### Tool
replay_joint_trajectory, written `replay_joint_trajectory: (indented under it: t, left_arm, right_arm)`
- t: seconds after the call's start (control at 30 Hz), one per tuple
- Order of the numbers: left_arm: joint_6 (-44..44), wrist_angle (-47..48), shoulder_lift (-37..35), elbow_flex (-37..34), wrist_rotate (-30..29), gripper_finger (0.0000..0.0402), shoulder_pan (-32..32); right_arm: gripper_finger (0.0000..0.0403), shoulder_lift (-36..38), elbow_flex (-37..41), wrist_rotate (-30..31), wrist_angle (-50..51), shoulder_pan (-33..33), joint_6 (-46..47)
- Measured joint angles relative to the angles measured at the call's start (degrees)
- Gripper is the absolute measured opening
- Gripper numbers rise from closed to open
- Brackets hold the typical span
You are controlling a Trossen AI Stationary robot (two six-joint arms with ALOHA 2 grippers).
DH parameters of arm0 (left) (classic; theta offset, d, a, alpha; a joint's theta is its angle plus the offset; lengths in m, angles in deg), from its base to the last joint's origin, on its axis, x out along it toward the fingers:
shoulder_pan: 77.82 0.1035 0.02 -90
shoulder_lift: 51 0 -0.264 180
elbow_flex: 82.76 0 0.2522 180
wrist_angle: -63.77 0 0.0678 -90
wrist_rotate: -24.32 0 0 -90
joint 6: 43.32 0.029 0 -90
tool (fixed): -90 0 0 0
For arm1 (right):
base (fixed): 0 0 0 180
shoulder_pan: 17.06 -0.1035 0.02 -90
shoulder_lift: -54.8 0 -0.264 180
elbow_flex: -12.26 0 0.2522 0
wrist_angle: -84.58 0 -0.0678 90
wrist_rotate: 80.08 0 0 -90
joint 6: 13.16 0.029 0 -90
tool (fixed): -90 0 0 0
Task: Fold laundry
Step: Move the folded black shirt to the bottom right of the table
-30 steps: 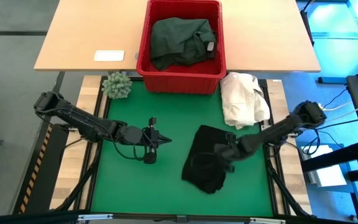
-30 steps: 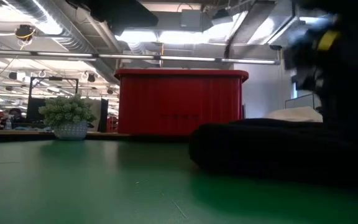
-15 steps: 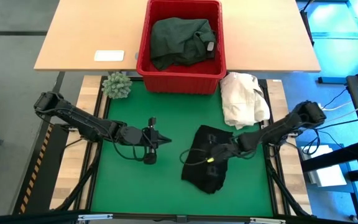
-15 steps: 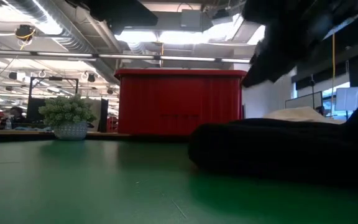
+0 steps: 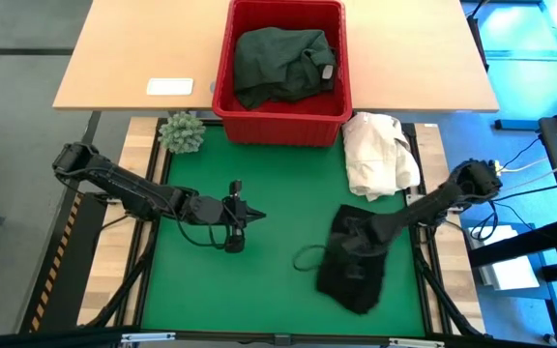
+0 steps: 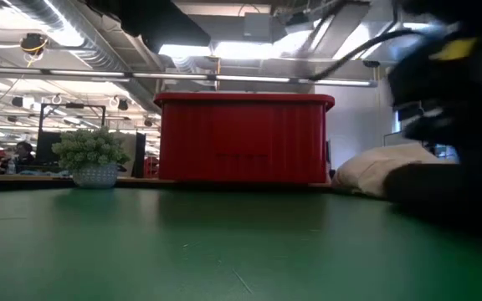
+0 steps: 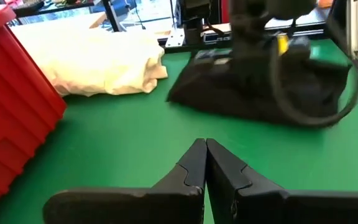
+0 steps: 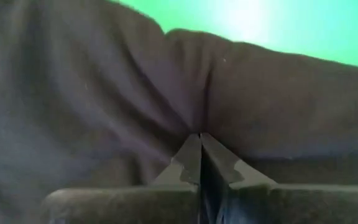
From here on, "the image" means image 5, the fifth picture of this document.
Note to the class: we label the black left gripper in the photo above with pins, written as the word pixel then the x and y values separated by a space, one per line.
pixel 215 211

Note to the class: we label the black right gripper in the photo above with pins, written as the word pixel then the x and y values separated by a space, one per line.
pixel 356 239

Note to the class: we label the black garment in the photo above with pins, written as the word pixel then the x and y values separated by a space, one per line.
pixel 351 290

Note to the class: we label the red plastic bin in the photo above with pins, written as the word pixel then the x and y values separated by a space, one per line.
pixel 278 128

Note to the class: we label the dark green garment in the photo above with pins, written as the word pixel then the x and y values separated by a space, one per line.
pixel 278 67

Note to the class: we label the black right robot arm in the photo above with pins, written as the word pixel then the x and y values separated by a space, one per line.
pixel 433 200

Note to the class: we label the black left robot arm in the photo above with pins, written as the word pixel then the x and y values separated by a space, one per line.
pixel 128 188

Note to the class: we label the cream garment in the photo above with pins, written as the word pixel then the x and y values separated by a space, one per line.
pixel 380 154

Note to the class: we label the artificial green potted plant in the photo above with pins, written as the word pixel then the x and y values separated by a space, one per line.
pixel 182 133

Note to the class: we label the wooden side board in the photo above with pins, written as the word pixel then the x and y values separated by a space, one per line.
pixel 430 154
pixel 136 150

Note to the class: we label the small grey knob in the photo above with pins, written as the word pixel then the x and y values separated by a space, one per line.
pixel 213 87

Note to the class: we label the white rectangular pad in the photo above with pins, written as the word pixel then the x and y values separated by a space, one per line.
pixel 169 86

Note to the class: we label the white box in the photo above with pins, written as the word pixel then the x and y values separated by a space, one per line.
pixel 510 275

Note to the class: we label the grey garment tag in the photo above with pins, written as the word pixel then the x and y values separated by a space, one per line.
pixel 327 72

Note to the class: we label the black hazard-striped plate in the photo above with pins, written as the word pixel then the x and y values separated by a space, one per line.
pixel 61 270

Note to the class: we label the black desk foot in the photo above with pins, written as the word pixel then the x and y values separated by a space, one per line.
pixel 515 124

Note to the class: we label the light wooden desk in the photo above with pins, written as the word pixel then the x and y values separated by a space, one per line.
pixel 114 48

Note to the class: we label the black table frame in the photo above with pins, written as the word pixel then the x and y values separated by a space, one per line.
pixel 160 164

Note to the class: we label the silver frame bracket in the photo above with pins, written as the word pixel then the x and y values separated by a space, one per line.
pixel 416 343
pixel 148 337

